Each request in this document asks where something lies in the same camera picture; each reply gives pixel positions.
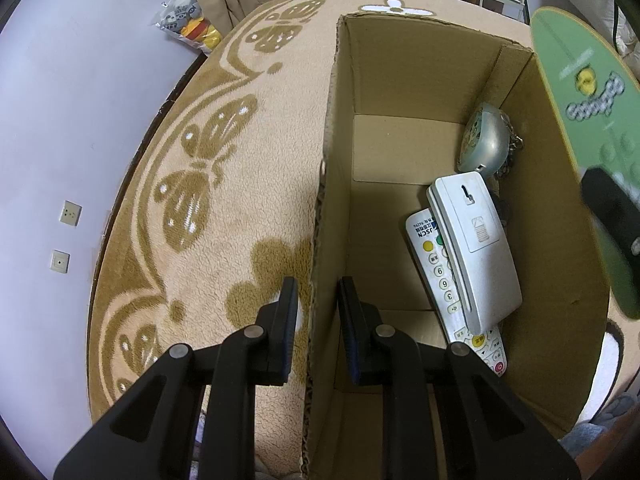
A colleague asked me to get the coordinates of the green Pochacco oval board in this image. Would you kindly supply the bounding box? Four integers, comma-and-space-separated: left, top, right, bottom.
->
530, 6, 639, 320

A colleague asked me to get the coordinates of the white wall phone handset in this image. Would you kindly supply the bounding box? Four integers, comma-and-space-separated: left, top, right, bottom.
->
427, 171, 523, 335

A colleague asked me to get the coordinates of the brown cardboard box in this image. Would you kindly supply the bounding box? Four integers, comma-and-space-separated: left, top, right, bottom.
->
305, 11, 608, 479

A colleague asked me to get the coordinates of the white remote control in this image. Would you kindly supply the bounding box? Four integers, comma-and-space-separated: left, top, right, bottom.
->
405, 208, 508, 376

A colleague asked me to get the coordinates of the silver round alarm clock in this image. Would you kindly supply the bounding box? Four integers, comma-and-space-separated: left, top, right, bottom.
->
457, 102, 524, 180

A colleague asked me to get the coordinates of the cream duvet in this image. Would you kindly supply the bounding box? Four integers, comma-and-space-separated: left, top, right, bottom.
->
554, 0, 640, 57

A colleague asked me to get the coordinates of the beige patterned round rug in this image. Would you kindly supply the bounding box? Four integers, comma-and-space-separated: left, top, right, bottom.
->
86, 0, 640, 480

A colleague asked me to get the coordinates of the plush toy bag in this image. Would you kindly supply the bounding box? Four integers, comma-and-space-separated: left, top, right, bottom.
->
151, 0, 222, 55

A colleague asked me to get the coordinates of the wall outlet lower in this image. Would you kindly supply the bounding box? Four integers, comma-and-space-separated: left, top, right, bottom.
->
50, 249, 70, 274

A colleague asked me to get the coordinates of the wall outlet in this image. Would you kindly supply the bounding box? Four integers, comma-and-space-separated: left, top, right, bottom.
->
50, 249, 70, 274
60, 200, 81, 226

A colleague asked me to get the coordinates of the wall outlet upper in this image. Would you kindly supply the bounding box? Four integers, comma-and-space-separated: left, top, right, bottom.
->
60, 200, 81, 226

